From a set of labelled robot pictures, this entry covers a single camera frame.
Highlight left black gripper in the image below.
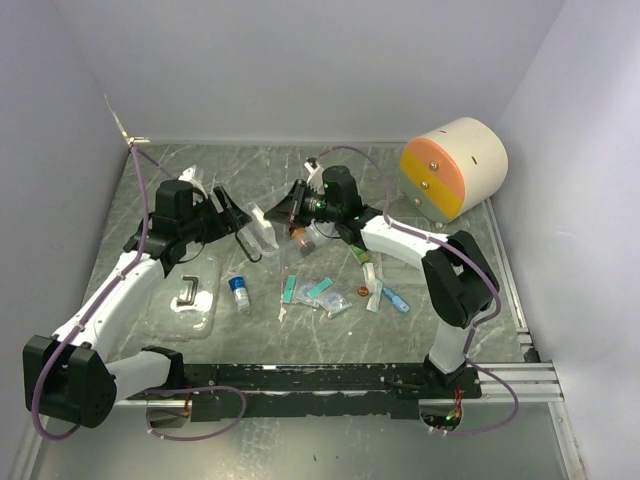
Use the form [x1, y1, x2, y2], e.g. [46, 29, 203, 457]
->
[180, 185, 252, 245]

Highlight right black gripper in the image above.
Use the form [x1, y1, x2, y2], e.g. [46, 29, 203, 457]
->
[264, 180, 341, 228]

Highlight clear plastic storage box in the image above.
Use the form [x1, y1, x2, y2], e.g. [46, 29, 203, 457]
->
[241, 183, 305, 272]

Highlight brown medicine bottle orange cap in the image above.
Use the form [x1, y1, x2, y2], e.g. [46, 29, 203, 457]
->
[289, 226, 316, 257]

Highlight white blue bandage packet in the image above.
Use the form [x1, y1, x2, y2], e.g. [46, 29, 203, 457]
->
[249, 202, 279, 251]

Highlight white medicine bottle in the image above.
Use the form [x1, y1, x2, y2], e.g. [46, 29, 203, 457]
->
[305, 225, 331, 248]

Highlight teal-header plastic sachet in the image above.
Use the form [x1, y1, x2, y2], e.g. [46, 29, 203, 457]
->
[281, 275, 297, 304]

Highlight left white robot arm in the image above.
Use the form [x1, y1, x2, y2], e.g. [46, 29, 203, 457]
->
[22, 179, 251, 437]

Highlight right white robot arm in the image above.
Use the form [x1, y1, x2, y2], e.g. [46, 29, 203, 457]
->
[264, 166, 499, 398]

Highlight green medicine box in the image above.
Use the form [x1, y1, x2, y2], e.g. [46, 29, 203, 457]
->
[349, 245, 373, 265]

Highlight small blue-label vial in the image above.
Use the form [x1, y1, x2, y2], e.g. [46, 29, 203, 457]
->
[228, 275, 251, 312]

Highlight clear plastic box lid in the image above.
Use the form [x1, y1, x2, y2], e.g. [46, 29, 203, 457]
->
[142, 254, 221, 342]

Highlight clear sachet blue contents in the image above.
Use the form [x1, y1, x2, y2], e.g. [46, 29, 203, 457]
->
[308, 277, 352, 318]

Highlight white tube packet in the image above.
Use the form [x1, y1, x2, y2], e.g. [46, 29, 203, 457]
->
[362, 262, 383, 313]

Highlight clear plastic divider tray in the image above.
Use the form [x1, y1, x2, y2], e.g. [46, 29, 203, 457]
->
[363, 216, 438, 286]

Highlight blue plastic applicator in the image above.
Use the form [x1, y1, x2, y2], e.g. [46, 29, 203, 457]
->
[382, 287, 410, 314]

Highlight beige cylinder orange face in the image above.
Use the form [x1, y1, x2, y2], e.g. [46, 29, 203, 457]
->
[399, 117, 508, 223]

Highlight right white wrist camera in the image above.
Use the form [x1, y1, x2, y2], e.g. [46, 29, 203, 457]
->
[304, 157, 324, 192]

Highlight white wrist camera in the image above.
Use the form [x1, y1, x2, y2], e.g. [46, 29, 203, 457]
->
[178, 165, 208, 196]
[304, 157, 324, 192]

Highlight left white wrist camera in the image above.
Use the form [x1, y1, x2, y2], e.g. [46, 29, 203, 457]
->
[178, 165, 208, 196]

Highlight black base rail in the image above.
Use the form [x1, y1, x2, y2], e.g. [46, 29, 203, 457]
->
[144, 362, 484, 424]

